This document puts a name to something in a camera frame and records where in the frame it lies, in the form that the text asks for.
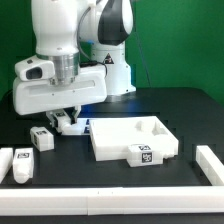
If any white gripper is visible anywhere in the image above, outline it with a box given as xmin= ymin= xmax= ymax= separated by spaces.
xmin=13 ymin=65 xmax=107 ymax=129

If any white square table top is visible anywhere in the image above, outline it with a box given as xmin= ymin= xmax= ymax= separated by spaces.
xmin=90 ymin=116 xmax=179 ymax=161

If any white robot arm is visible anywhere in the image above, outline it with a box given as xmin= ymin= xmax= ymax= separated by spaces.
xmin=13 ymin=0 xmax=135 ymax=135

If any white tag sheet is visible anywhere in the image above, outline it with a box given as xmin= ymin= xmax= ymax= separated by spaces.
xmin=62 ymin=118 xmax=90 ymax=136

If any white block left edge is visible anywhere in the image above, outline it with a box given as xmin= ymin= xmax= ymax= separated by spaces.
xmin=0 ymin=148 xmax=13 ymax=184

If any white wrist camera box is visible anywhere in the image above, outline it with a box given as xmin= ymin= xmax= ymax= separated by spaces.
xmin=15 ymin=56 xmax=55 ymax=81

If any white front rail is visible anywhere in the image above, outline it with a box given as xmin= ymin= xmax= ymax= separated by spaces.
xmin=0 ymin=186 xmax=224 ymax=216

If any white rail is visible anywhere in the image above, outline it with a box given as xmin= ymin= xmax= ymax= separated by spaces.
xmin=196 ymin=145 xmax=224 ymax=186
xmin=0 ymin=186 xmax=224 ymax=216

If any white right rail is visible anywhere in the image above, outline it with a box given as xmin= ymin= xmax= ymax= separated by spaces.
xmin=196 ymin=145 xmax=224 ymax=186

